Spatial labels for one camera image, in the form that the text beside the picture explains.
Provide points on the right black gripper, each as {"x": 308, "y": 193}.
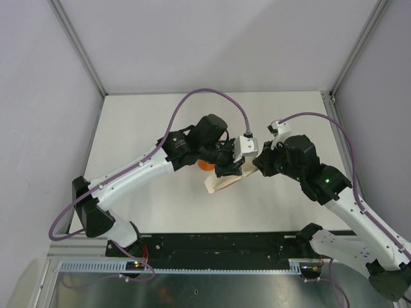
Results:
{"x": 264, "y": 160}

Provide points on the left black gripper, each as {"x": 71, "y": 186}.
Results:
{"x": 230, "y": 169}

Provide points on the white paper coffee filter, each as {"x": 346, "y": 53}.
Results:
{"x": 214, "y": 184}

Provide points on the orange glass carafe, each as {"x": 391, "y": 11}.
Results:
{"x": 205, "y": 166}

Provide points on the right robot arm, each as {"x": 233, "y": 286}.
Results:
{"x": 383, "y": 256}

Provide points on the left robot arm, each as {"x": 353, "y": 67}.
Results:
{"x": 178, "y": 149}

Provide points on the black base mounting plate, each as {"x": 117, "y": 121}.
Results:
{"x": 235, "y": 250}

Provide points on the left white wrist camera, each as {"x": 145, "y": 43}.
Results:
{"x": 245, "y": 147}

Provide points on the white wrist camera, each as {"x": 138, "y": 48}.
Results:
{"x": 245, "y": 147}
{"x": 280, "y": 131}

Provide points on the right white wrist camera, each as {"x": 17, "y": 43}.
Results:
{"x": 280, "y": 131}

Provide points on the right aluminium table rail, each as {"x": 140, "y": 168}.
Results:
{"x": 340, "y": 128}

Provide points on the grey slotted cable duct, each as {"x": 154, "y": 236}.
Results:
{"x": 125, "y": 266}

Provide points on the right aluminium frame post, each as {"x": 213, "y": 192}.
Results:
{"x": 366, "y": 33}

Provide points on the aluminium frame post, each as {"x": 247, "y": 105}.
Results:
{"x": 72, "y": 36}
{"x": 366, "y": 33}

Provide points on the front aluminium frame beam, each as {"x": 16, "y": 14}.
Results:
{"x": 78, "y": 246}

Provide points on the left aluminium frame post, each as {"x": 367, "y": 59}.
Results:
{"x": 72, "y": 36}

